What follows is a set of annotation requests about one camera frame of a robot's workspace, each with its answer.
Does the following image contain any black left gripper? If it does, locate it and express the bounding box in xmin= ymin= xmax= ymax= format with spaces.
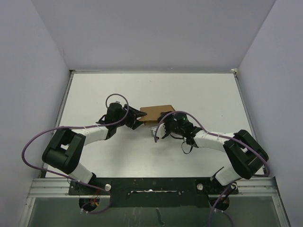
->
xmin=115 ymin=105 xmax=146 ymax=129

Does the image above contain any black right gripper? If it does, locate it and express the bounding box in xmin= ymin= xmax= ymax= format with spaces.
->
xmin=158 ymin=112 xmax=185 ymax=138

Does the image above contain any brown cardboard paper box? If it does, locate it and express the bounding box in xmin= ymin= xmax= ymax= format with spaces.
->
xmin=139 ymin=105 xmax=175 ymax=126

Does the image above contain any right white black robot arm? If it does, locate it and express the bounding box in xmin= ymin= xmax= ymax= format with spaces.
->
xmin=151 ymin=111 xmax=269 ymax=193

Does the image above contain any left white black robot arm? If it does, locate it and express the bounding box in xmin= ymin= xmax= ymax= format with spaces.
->
xmin=42 ymin=103 xmax=147 ymax=194

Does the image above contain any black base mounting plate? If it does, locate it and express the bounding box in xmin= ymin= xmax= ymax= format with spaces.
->
xmin=68 ymin=177 xmax=239 ymax=210

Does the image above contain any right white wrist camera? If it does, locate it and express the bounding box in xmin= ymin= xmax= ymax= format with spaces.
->
xmin=151 ymin=123 xmax=167 ymax=143

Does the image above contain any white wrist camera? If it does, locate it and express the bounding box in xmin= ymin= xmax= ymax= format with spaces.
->
xmin=110 ymin=101 xmax=121 ymax=105
xmin=151 ymin=123 xmax=167 ymax=143

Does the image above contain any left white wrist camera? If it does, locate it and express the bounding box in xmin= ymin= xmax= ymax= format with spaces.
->
xmin=110 ymin=101 xmax=121 ymax=105

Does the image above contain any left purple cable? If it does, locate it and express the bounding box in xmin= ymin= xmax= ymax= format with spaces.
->
xmin=21 ymin=94 xmax=130 ymax=215

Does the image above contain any purple cable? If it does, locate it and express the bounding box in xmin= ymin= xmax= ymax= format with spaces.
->
xmin=153 ymin=110 xmax=270 ymax=227
xmin=21 ymin=94 xmax=130 ymax=215

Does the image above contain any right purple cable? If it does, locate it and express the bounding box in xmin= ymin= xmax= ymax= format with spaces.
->
xmin=153 ymin=110 xmax=270 ymax=227

